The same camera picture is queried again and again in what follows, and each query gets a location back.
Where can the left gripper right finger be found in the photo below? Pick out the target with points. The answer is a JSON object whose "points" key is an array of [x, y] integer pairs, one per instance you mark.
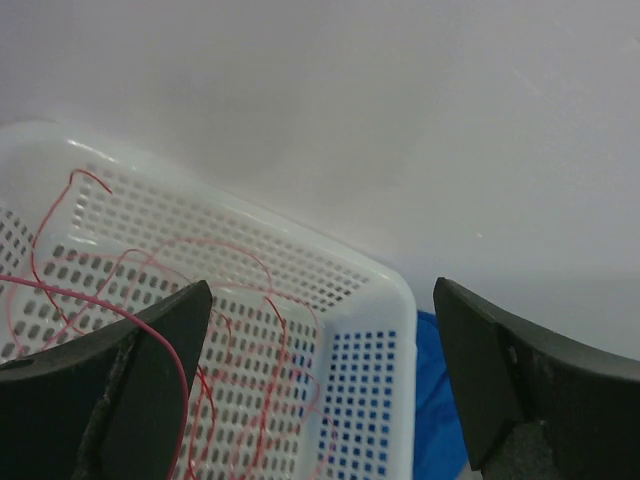
{"points": [[532, 403]]}

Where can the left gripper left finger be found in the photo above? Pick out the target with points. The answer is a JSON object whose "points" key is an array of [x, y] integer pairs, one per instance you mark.
{"points": [[111, 404]]}

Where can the bright blue cloth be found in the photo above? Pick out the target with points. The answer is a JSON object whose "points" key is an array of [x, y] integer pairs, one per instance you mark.
{"points": [[439, 448]]}

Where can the white perforated basket rear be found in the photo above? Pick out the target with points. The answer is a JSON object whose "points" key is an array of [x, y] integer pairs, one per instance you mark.
{"points": [[307, 370]]}

